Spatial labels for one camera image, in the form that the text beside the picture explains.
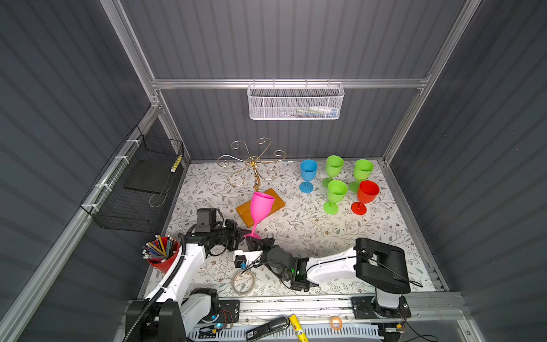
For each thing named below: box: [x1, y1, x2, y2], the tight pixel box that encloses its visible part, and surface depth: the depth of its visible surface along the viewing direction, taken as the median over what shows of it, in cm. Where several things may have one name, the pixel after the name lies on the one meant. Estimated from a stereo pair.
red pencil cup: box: [141, 234, 181, 274], surface depth 76 cm
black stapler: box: [245, 316, 291, 342], surface depth 68 cm
